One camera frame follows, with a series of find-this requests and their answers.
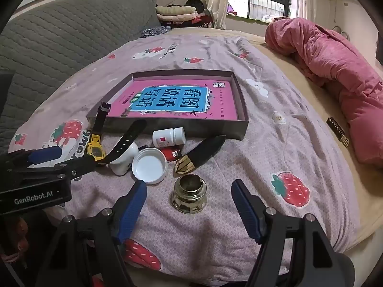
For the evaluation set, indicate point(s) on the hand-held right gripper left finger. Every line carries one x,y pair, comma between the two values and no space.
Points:
131,210

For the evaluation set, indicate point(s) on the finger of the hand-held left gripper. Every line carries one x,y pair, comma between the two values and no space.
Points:
45,155
80,164

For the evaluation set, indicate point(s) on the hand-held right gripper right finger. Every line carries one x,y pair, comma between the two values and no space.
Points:
246,210

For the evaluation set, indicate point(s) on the white earbuds case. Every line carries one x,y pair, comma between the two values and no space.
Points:
121,166

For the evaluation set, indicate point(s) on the white plastic bottle cap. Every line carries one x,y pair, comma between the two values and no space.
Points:
149,166

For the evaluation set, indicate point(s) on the brass metal jar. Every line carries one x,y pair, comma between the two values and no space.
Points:
189,197

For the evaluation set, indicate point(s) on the red lighter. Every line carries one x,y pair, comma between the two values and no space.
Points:
171,154

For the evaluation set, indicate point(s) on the white pill bottle red label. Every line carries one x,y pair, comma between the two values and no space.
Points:
169,137

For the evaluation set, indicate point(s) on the shallow grey cardboard box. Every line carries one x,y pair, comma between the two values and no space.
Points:
179,128

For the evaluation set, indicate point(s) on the person's left hand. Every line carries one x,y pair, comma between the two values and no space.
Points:
21,234

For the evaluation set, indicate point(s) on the purple strawberry printed blanket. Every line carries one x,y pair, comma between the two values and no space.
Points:
239,161

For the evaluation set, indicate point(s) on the black and gold sheath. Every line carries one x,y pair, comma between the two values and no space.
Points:
199,155

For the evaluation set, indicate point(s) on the grey quilted headboard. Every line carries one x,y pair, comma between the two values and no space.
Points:
59,50

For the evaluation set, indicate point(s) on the pink and blue book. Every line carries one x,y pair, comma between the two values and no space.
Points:
167,98

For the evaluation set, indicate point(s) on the dark mattress label tag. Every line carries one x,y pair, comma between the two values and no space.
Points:
338,131

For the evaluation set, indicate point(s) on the beige bed sheet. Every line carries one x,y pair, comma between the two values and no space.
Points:
302,77

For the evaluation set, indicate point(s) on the dark patterned cloth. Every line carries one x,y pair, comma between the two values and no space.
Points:
155,31

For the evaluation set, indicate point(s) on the pink quilt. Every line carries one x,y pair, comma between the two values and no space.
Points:
338,65

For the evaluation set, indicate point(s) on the stack of folded clothes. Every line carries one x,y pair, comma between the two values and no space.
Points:
176,13

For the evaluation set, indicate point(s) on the patterned cloth on windowsill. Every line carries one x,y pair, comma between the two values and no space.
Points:
273,19

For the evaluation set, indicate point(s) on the cream curtain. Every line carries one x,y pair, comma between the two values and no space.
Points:
215,0

